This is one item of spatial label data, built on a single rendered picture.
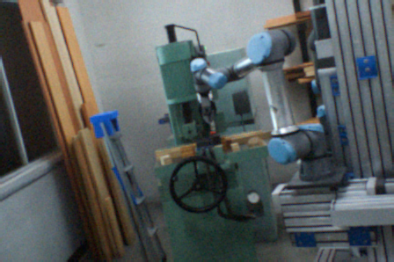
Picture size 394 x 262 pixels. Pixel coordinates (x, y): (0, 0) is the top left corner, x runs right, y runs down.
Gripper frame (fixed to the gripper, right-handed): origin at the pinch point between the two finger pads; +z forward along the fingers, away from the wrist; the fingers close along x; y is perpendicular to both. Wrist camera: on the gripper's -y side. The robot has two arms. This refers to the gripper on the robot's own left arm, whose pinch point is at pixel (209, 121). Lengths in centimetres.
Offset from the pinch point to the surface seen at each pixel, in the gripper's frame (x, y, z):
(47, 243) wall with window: 132, 41, 111
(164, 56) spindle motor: 16.4, 28.2, -26.6
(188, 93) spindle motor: 8.2, 17.3, -8.2
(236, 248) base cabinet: 0, -33, 61
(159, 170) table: 30.9, -8.2, 18.2
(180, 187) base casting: 22.0, -14.0, 28.1
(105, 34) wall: 86, 261, 69
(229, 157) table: -6.4, -8.7, 18.9
